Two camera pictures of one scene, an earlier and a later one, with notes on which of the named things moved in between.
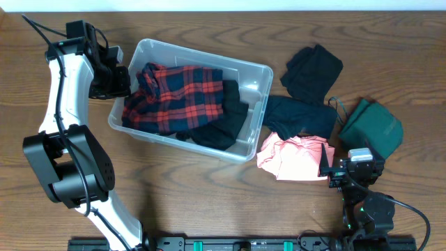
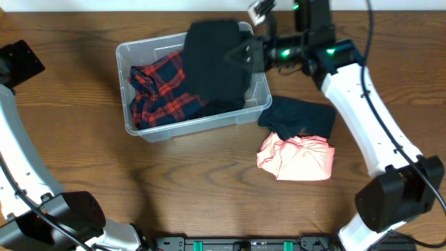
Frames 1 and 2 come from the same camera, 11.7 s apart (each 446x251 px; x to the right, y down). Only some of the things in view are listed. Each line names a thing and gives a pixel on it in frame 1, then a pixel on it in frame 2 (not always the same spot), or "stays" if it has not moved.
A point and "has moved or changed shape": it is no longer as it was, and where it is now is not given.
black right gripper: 338,174 to 263,50
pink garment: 296,158 stays
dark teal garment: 290,117 stays
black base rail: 249,243 stays
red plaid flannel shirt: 169,99 has moved or changed shape
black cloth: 221,134 to 214,107
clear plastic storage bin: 244,147 to 258,96
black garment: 310,72 to 209,76
